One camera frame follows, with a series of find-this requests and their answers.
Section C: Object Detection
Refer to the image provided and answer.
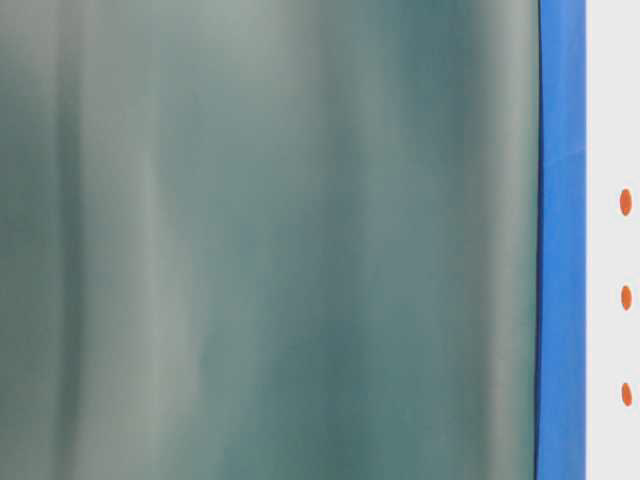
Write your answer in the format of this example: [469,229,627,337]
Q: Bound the red dot mark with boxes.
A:
[619,188,633,216]
[621,382,633,407]
[620,284,633,311]

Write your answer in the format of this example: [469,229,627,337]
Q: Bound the middle red dot mark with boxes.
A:
[620,284,633,311]

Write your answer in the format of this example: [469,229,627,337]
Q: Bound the green backdrop curtain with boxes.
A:
[1,1,539,479]

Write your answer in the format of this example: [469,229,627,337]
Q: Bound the blue table cover cloth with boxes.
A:
[535,1,586,479]

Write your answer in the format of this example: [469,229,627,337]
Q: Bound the white foam base board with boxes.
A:
[587,1,639,479]

